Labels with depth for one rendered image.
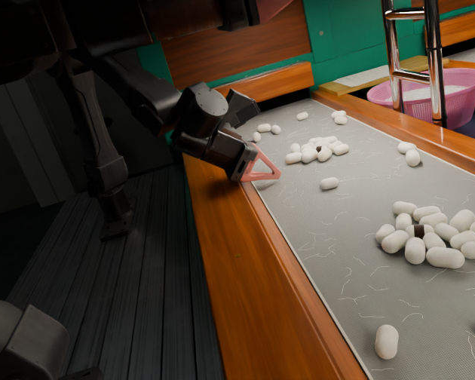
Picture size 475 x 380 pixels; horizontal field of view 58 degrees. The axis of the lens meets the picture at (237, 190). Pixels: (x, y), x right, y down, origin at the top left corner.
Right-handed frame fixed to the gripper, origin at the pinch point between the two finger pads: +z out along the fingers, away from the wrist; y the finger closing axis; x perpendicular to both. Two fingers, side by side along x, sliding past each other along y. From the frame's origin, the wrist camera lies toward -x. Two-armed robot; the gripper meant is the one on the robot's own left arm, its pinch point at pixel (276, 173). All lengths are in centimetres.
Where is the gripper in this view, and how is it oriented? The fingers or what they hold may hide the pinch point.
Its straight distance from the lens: 80.8
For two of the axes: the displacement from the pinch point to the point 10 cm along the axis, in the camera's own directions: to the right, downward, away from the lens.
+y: -1.7, -3.5, 9.2
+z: 8.9, 3.5, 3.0
